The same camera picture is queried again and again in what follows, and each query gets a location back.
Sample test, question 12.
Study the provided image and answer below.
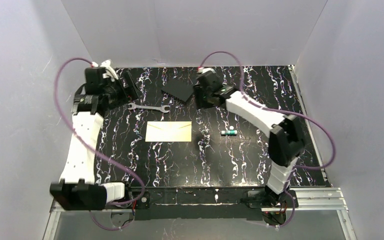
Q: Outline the cream paper envelope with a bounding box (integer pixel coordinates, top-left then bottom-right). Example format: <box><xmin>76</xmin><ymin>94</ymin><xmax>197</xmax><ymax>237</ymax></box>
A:
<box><xmin>145</xmin><ymin>121</ymin><xmax>192</xmax><ymax>142</ymax></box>

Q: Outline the green glue stick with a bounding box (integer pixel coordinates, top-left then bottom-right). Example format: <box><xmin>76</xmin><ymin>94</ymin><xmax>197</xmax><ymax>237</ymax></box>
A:
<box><xmin>220</xmin><ymin>130</ymin><xmax>238</xmax><ymax>136</ymax></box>

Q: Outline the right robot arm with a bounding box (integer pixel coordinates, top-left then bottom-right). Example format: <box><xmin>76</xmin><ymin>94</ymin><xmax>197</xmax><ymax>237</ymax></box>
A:
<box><xmin>193</xmin><ymin>67</ymin><xmax>306</xmax><ymax>207</ymax></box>

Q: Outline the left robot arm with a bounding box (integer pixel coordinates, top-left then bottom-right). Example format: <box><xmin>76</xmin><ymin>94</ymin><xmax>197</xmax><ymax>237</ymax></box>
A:
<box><xmin>49</xmin><ymin>66</ymin><xmax>141</xmax><ymax>211</ymax></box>

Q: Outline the black ribbed block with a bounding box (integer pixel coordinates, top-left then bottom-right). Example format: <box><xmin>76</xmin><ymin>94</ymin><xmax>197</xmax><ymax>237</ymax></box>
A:
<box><xmin>161</xmin><ymin>79</ymin><xmax>194</xmax><ymax>103</ymax></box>

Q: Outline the silver open-end wrench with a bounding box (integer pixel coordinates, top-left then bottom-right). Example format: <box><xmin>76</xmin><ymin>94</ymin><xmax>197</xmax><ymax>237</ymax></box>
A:
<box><xmin>127</xmin><ymin>102</ymin><xmax>170</xmax><ymax>114</ymax></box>

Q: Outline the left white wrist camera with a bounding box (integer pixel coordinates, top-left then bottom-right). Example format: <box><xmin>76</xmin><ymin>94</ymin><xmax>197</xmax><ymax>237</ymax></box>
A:
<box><xmin>91</xmin><ymin>59</ymin><xmax>119</xmax><ymax>82</ymax></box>

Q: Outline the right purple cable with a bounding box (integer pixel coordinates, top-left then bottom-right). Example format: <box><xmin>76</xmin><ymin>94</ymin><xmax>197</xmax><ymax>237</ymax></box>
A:
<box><xmin>199</xmin><ymin>51</ymin><xmax>337</xmax><ymax>229</ymax></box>

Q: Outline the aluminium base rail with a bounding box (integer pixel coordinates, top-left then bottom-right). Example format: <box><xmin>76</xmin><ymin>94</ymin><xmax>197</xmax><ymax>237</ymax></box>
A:
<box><xmin>43</xmin><ymin>187</ymin><xmax>356</xmax><ymax>240</ymax></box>

